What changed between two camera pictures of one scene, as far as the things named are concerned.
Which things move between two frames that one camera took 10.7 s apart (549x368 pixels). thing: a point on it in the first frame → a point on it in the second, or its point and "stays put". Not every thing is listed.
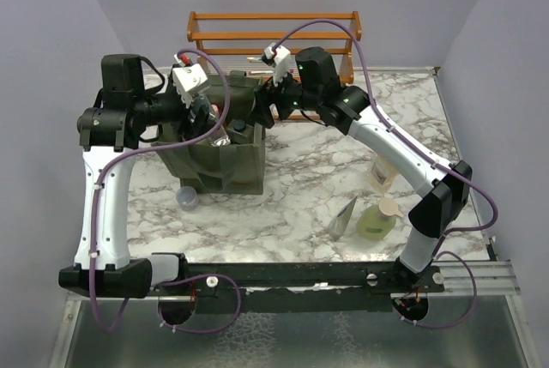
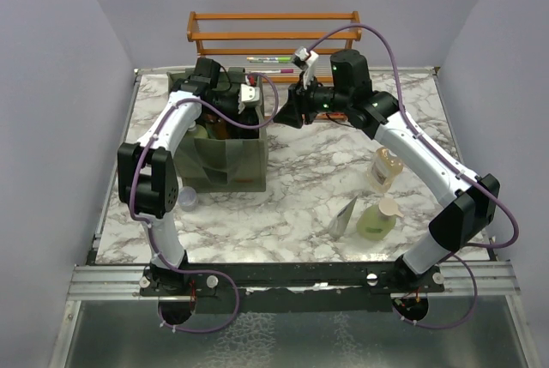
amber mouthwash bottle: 381,173 stays put
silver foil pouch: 338,226 stays put
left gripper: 200,122 → 250,111
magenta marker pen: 266,72 stays put
